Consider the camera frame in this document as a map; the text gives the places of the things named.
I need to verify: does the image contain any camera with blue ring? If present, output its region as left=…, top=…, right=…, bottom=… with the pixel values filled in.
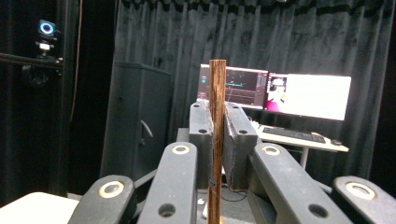
left=34, top=19, right=60, bottom=62

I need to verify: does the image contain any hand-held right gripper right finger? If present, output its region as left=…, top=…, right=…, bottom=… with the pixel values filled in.
left=222, top=102, right=260, bottom=190

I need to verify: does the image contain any black metal frame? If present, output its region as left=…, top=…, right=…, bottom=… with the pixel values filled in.
left=0, top=0, right=69, bottom=197

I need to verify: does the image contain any computer monitor dark screen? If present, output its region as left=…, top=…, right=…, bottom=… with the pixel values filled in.
left=196, top=63, right=269, bottom=110

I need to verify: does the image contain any computer monitor bright screen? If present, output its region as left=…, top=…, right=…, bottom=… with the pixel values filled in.
left=264, top=73, right=353, bottom=121

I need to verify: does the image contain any black floor cable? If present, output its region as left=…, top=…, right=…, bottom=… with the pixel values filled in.
left=218, top=183, right=248, bottom=203

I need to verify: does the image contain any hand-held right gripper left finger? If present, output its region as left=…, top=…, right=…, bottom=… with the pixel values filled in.
left=177, top=101, right=215, bottom=190

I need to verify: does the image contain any black cabinet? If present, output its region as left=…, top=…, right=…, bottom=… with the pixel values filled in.
left=100, top=60, right=174, bottom=188

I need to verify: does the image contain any desk with white frame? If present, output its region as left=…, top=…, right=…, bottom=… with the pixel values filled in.
left=248, top=119, right=350, bottom=171

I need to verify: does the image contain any orange hanging cable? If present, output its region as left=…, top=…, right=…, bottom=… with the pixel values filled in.
left=68, top=0, right=84, bottom=123

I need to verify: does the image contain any black keyboard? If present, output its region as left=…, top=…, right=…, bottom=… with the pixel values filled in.
left=262, top=126, right=326, bottom=144

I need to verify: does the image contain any wooden chopstick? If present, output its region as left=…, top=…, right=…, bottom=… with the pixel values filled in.
left=206, top=59, right=228, bottom=224

